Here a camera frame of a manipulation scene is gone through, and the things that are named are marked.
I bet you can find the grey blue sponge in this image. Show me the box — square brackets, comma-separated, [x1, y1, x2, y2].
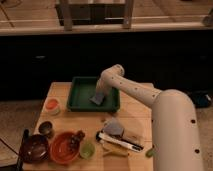
[90, 92, 105, 105]

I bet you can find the green plastic tray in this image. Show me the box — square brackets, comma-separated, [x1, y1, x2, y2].
[67, 77, 120, 112]

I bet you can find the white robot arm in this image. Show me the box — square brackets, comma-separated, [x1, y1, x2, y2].
[96, 64, 204, 171]

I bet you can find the grey cloth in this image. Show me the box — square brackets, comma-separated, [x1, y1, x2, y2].
[103, 118, 124, 136]

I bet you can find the white cup orange lid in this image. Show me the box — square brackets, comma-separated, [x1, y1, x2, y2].
[44, 98, 60, 115]

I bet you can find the brown toy in bowl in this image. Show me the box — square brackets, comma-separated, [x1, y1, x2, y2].
[69, 130, 85, 150]

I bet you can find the small green cup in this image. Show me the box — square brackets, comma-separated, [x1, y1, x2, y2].
[79, 142, 95, 159]

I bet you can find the small metal cup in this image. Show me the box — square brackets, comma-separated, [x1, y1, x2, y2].
[38, 121, 53, 137]

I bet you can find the orange bowl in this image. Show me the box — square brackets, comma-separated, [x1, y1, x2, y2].
[49, 131, 80, 165]

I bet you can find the green cucumber toy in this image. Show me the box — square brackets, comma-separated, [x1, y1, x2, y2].
[145, 148, 154, 158]

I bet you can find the dark brown bowl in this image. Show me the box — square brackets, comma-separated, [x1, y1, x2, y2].
[19, 134, 49, 164]

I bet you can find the dark object on floor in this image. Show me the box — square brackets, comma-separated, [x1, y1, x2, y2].
[188, 91, 212, 108]

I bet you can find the wooden chair frame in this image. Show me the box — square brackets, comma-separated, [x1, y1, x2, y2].
[55, 0, 134, 31]

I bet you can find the black spoon handle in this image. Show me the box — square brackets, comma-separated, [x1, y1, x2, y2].
[16, 129, 30, 171]

